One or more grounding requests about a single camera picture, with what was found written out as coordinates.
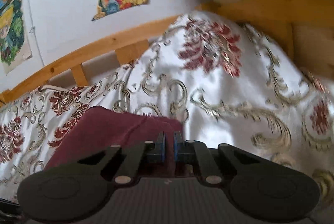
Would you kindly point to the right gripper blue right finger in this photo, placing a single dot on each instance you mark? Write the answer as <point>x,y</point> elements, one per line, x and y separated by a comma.
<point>194,159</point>

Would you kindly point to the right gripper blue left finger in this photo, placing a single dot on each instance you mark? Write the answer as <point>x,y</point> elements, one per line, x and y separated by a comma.
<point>140,160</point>

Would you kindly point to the maroon long-sleeve shirt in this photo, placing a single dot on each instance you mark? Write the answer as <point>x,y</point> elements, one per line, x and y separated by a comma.
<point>100,127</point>

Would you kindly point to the white floral satin bedspread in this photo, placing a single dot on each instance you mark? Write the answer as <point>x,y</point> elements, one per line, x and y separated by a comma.
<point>225,83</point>

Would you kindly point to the blond anime character poster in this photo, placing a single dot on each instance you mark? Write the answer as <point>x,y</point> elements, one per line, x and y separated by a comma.
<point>15,48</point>

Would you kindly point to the white wall conduit pipe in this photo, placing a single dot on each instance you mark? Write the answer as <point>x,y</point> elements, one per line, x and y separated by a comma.
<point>33,32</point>

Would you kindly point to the wooden bed frame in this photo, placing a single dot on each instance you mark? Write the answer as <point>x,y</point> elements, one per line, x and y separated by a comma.
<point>303,28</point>

